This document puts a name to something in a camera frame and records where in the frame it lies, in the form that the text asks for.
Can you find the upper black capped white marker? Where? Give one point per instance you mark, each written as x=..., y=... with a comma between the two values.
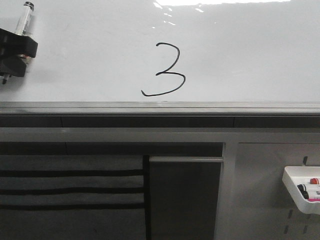
x=308, y=187

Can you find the dark grey hanging panel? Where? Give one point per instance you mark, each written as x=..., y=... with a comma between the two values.
x=183, y=197

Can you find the lower black capped white marker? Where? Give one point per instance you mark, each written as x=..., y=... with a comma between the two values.
x=310, y=194

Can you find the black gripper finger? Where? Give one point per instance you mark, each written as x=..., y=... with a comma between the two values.
x=12, y=44
x=13, y=66

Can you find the white whiteboard with aluminium frame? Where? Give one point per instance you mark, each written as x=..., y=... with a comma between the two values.
x=171, y=57

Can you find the black taped whiteboard marker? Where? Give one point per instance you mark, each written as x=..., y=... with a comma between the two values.
x=21, y=29

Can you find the magenta marker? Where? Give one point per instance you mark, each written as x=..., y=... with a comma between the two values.
x=313, y=200

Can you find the white plastic marker tray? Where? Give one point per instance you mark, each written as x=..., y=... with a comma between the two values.
x=296, y=175

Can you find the black capped white marker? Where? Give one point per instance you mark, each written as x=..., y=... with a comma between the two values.
x=308, y=187
x=310, y=194

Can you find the red capped white marker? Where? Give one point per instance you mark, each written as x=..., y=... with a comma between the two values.
x=314, y=181

